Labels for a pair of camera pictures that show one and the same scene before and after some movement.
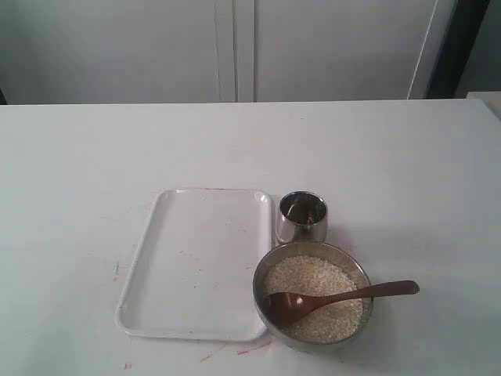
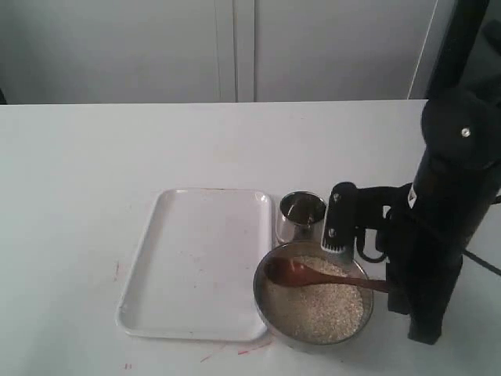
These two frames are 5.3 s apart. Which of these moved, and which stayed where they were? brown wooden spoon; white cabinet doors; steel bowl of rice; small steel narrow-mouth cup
Moved: brown wooden spoon
Stayed: small steel narrow-mouth cup; white cabinet doors; steel bowl of rice
